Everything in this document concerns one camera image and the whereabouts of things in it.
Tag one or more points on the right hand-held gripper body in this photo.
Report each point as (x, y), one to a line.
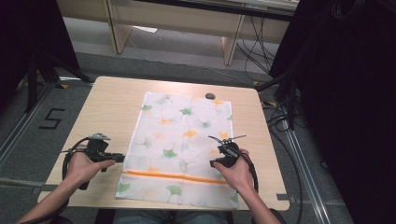
(229, 151)

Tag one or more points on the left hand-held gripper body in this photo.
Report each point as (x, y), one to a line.
(98, 147)

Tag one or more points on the white leaf-print pillowcase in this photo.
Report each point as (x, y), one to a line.
(183, 121)

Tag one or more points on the person's right hand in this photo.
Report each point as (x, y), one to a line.
(238, 175)

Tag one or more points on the person's left hand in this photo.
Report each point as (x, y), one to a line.
(82, 166)

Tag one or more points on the dark round table grommet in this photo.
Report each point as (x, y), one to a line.
(210, 95)

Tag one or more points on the person's legs in jeans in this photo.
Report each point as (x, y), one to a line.
(171, 217)

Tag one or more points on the black metal stand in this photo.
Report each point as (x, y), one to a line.
(288, 93)

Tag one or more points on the black tripod stand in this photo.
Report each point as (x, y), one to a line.
(40, 74)

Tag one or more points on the white paper sheet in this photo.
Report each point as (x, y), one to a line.
(146, 29)

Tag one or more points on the black curtain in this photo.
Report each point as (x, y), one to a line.
(348, 93)
(28, 34)

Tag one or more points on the light wooden desk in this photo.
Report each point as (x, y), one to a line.
(174, 18)

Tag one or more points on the metal floor rail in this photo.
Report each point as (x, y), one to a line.
(306, 174)
(25, 124)

